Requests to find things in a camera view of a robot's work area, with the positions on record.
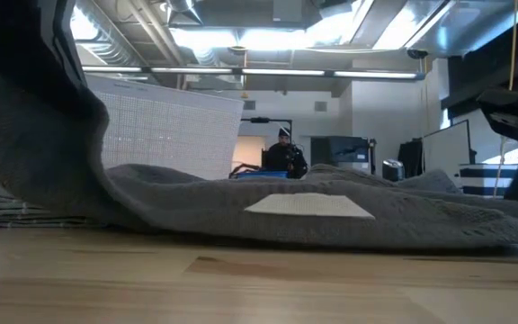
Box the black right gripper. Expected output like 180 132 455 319
477 87 518 203

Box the dark grey checked towel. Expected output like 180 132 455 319
0 182 107 230

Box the plain grey towel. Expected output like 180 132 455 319
0 71 518 251

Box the white striped shelf unit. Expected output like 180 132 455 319
459 161 518 198

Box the white board panel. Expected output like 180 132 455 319
422 119 472 181

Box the black overhead beam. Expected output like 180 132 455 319
441 4 518 112

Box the black hanging garment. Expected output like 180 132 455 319
397 139 424 179

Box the silver trash can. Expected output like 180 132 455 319
382 158 405 183

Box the black cabinet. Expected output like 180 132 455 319
310 136 377 175

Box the person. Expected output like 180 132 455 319
263 127 308 180

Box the long ceiling light strip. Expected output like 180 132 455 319
81 66 425 81

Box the blue bin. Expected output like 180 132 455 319
236 169 290 180

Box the grey ceiling unit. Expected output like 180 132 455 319
271 0 324 23

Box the corrugated silver ceiling duct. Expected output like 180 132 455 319
72 0 183 68

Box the yellow cable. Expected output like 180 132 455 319
492 0 518 198

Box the shiny metal duct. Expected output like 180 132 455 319
306 0 518 58

